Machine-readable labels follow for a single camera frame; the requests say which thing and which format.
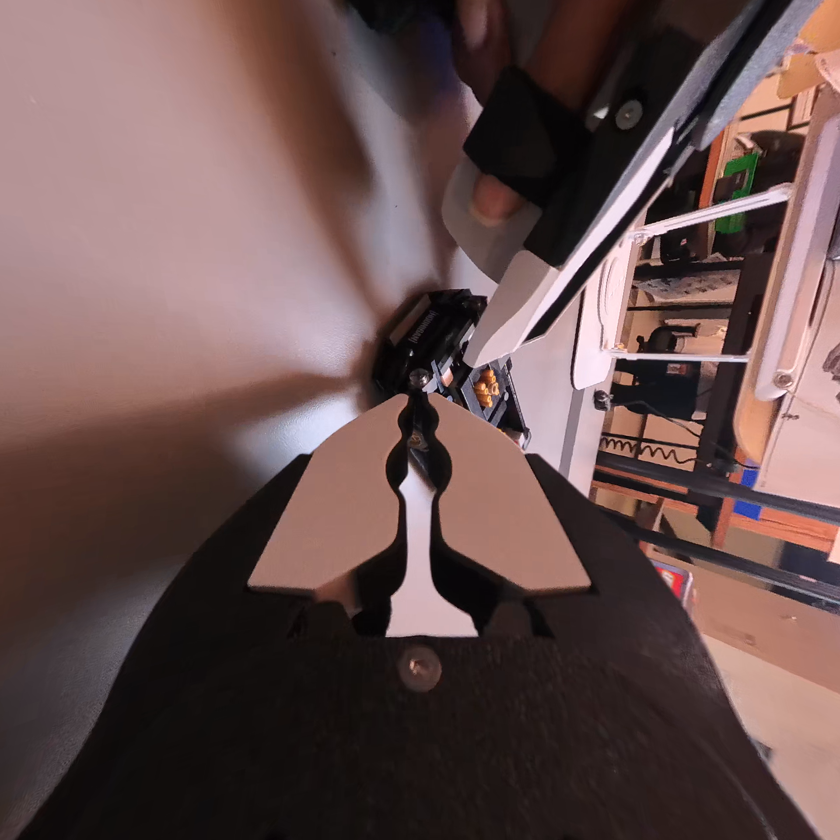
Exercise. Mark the black device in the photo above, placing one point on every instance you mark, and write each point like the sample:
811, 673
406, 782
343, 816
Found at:
656, 387

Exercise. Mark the black lego car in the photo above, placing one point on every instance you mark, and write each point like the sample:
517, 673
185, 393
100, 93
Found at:
420, 334

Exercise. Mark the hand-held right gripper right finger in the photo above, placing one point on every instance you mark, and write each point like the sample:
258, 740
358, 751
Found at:
505, 525

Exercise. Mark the tiny black lego piece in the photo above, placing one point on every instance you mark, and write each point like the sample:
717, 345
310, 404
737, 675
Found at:
418, 379

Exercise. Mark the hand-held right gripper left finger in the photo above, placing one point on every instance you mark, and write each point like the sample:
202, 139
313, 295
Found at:
328, 525

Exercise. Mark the white monitor stand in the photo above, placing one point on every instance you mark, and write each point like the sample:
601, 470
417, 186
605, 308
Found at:
594, 341

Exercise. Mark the green box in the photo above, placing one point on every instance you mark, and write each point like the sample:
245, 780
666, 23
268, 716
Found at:
738, 190

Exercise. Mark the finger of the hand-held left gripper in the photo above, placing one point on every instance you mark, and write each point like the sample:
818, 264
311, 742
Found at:
518, 302

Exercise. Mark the lego set box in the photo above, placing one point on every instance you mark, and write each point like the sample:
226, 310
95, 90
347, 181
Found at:
676, 581

